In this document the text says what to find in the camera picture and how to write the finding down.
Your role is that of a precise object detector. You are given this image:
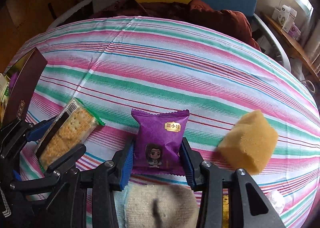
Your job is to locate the cream knitted sock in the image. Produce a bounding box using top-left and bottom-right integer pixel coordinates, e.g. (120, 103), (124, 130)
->
(113, 184), (199, 227)

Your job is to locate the white medicine box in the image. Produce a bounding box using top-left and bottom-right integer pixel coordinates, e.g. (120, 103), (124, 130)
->
(278, 4), (297, 33)

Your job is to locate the brown gold-lined box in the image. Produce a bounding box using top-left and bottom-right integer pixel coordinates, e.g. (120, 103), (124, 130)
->
(1, 47), (47, 127)

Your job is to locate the wooden side table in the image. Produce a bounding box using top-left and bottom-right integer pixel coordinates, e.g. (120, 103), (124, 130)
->
(261, 13), (319, 84)

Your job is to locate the white tissue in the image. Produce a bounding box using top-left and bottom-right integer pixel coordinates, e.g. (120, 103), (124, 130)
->
(266, 190), (285, 214)

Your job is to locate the striped bed sheet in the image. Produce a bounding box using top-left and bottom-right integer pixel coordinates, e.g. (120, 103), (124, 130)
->
(14, 16), (319, 227)

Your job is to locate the dark red blanket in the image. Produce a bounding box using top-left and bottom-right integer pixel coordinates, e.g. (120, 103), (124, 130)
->
(91, 0), (260, 50)

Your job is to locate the cracker packet green edge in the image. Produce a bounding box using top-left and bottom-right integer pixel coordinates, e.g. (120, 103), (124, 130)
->
(35, 98), (105, 170)

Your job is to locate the white bed frame rail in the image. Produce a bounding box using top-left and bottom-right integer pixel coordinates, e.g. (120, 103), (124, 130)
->
(252, 14), (291, 73)

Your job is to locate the wooden wardrobe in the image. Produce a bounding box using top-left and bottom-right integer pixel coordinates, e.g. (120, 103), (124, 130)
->
(1, 0), (78, 71)

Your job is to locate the purple snack packet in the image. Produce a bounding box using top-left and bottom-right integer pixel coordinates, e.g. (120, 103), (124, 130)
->
(131, 109), (189, 176)

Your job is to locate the pink tissue box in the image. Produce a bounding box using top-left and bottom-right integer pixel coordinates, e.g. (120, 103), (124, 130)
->
(288, 23), (301, 41)

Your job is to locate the yellow knitted sock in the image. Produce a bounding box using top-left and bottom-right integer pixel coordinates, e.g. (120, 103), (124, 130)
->
(222, 194), (229, 228)

